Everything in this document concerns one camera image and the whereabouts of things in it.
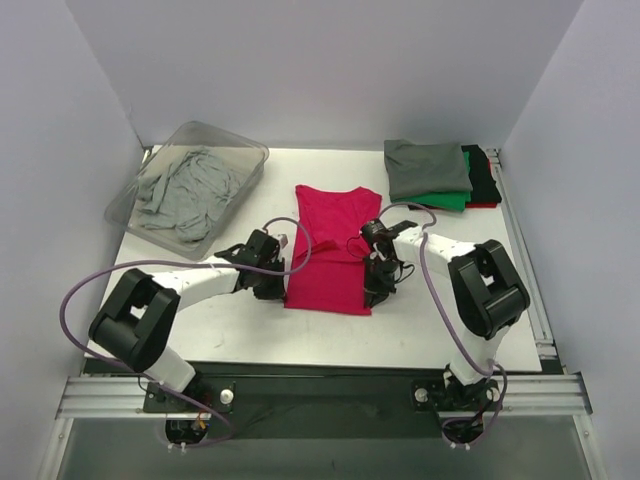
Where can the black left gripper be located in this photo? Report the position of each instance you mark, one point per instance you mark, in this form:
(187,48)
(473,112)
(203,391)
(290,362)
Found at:
(273,282)

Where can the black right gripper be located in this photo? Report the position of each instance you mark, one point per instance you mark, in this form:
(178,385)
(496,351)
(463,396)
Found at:
(377,282)

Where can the pink t-shirt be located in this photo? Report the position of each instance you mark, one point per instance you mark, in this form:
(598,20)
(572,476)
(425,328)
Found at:
(330,251)

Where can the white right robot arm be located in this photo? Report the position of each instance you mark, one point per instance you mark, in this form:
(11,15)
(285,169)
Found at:
(489,293)

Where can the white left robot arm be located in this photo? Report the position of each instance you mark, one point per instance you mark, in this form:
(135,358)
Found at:
(135,321)

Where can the crumpled light grey t-shirt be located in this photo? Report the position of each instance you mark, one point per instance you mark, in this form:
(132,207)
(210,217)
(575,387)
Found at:
(189,196)

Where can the clear plastic bin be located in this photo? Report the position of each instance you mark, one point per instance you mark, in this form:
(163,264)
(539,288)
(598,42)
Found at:
(243,154)

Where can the folded green t-shirt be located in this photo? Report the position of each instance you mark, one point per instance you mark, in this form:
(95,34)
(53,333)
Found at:
(431,175)

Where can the folded dark grey t-shirt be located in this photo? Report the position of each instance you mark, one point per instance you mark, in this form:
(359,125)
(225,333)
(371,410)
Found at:
(418,169)

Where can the folded black t-shirt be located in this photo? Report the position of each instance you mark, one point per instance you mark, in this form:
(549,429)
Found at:
(450,201)

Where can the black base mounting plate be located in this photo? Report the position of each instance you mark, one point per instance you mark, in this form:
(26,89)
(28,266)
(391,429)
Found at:
(338,422)

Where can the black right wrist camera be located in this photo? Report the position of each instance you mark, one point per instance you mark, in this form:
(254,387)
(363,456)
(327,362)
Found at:
(375,232)

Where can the aluminium front frame rail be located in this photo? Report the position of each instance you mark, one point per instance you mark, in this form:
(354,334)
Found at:
(126,397)

